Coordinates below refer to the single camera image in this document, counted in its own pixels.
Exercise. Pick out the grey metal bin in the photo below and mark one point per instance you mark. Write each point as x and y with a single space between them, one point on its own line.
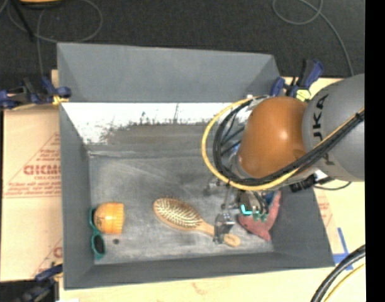
154 168

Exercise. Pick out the wooden hairbrush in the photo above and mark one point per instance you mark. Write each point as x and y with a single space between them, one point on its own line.
180 214

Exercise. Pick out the black cylinder on white bracket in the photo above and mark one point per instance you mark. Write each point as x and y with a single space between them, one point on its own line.
302 185

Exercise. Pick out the teal sunglasses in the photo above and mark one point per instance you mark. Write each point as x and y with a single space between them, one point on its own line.
98 245

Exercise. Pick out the brown cardboard board, red print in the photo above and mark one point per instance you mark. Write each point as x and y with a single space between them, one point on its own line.
29 200

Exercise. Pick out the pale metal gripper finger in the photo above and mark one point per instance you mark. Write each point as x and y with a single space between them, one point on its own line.
217 231
228 223

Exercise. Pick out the red-pink cloth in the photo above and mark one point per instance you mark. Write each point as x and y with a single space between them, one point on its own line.
265 225

